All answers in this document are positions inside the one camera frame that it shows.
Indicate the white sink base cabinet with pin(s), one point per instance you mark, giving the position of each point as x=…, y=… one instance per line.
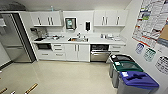
x=77, y=52

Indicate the white drawer unit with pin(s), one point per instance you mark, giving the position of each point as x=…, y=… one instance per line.
x=58, y=52
x=116, y=49

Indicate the black soap dispenser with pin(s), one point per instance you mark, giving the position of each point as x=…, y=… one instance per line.
x=88, y=26

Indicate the grey bin green lid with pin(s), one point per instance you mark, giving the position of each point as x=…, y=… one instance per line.
x=126, y=68

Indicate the large colourful wall poster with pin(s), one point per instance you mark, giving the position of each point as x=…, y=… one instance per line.
x=150, y=18

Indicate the small wall sign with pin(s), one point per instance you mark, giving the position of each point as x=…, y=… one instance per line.
x=162, y=65
x=139, y=48
x=149, y=54

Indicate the tan cork notice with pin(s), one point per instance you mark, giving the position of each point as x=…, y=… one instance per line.
x=164, y=37

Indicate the white paper sheet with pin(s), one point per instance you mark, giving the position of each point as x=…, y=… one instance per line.
x=2, y=22

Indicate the teal bottle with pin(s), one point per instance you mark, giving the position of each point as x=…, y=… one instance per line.
x=51, y=8

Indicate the grey bin black lid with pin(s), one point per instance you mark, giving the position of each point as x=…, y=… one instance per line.
x=118, y=60

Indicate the stainless steel refrigerator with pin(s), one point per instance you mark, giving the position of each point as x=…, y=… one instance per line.
x=15, y=38

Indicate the white dish towel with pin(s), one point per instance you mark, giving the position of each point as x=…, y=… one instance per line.
x=117, y=38

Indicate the built-in black microwave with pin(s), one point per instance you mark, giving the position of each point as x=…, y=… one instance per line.
x=44, y=46

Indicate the chrome faucet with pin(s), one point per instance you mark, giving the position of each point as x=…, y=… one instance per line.
x=79, y=35

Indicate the white wall cabinet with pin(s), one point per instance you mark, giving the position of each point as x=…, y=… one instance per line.
x=110, y=18
x=46, y=19

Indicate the stainless steel dishwasher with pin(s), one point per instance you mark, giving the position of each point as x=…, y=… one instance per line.
x=99, y=53

